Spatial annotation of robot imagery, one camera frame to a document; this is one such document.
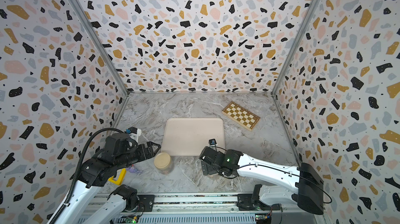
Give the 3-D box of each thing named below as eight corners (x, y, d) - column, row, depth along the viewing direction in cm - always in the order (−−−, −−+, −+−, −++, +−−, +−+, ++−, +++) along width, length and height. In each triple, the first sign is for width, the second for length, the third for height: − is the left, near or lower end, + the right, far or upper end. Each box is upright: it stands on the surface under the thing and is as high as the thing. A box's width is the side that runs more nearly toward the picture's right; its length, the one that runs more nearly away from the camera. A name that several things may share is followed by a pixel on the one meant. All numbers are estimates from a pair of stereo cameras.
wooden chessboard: (221, 114, 112) (221, 110, 109) (231, 104, 118) (231, 101, 116) (250, 132, 103) (252, 129, 100) (259, 120, 109) (261, 117, 106)
